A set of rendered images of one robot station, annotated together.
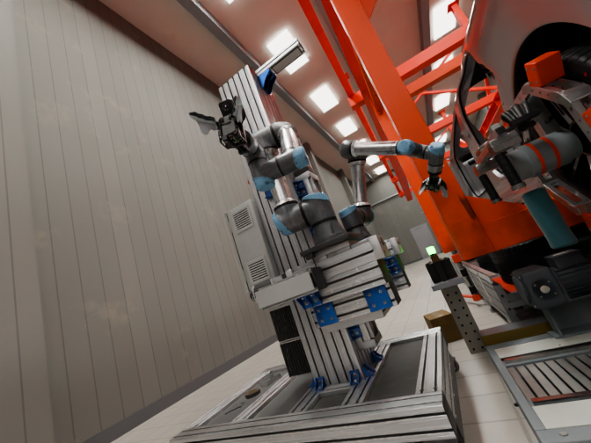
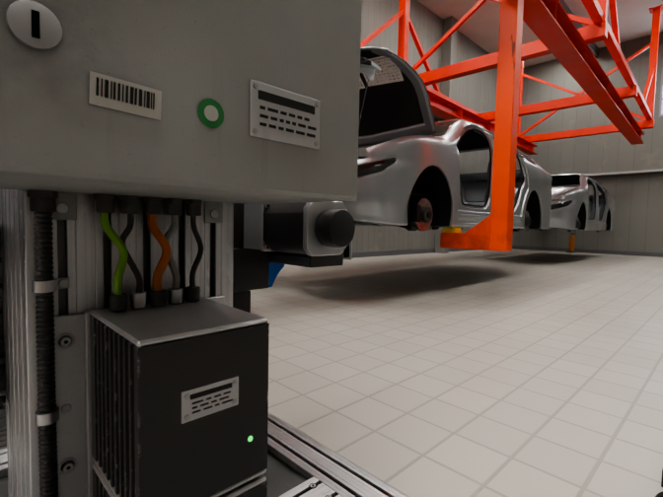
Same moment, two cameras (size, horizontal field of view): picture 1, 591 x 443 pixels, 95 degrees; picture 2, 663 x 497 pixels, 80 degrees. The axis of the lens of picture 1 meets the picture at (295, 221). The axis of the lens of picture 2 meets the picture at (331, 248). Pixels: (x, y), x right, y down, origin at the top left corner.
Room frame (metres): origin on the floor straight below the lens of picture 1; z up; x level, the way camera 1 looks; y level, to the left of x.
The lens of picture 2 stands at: (1.93, 0.52, 0.73)
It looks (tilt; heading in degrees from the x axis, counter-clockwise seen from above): 3 degrees down; 201
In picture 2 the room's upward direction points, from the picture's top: 1 degrees clockwise
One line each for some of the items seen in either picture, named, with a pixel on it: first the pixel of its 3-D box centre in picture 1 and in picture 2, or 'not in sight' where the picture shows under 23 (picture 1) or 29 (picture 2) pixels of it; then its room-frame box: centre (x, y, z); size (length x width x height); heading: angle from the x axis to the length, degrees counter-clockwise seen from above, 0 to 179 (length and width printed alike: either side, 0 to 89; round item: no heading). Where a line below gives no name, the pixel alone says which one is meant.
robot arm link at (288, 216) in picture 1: (276, 179); not in sight; (1.19, 0.02, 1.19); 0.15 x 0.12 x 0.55; 80
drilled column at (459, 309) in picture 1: (462, 315); not in sight; (1.85, -0.77, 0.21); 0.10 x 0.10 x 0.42; 68
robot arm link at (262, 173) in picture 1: (266, 173); not in sight; (0.93, 0.04, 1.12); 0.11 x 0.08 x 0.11; 80
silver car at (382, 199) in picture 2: not in sight; (433, 173); (-3.73, -0.19, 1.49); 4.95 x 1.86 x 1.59; 158
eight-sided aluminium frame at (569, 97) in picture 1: (560, 148); not in sight; (1.06, -1.09, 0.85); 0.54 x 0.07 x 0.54; 158
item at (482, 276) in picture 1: (472, 273); not in sight; (2.82, -1.45, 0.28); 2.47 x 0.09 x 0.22; 158
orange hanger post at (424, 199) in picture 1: (406, 165); not in sight; (3.47, -1.65, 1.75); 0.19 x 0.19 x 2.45; 68
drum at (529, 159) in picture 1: (539, 156); not in sight; (1.09, -1.02, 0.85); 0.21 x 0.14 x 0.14; 68
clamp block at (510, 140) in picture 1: (503, 142); not in sight; (0.98, -0.83, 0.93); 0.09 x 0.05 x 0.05; 68
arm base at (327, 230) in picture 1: (327, 232); not in sight; (1.17, -0.12, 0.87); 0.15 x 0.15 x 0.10
